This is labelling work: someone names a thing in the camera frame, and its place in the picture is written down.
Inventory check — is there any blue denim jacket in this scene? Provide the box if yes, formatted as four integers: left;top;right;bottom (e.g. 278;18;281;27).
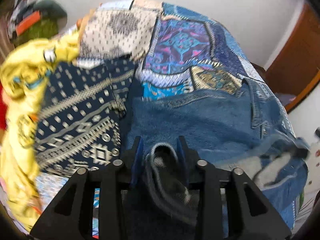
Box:
120;78;309;239

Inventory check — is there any navy patterned cloth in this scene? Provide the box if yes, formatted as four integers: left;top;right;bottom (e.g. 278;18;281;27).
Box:
34;59;136;177

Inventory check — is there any red plush item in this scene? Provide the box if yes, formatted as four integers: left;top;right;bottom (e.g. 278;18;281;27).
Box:
0;84;7;130

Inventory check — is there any brown wooden door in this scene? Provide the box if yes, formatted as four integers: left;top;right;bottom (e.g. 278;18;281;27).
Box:
266;4;319;113

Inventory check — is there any yellow cartoon fleece blanket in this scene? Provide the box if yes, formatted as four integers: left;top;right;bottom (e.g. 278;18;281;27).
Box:
1;31;80;231

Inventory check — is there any blue patchwork bedspread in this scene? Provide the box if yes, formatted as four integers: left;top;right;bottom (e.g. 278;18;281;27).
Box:
35;0;298;238

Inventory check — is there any orange box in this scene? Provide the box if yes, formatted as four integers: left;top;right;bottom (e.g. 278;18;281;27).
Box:
15;11;41;36

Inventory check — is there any dark green cushion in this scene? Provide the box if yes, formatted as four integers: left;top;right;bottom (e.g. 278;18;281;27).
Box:
33;0;67;20

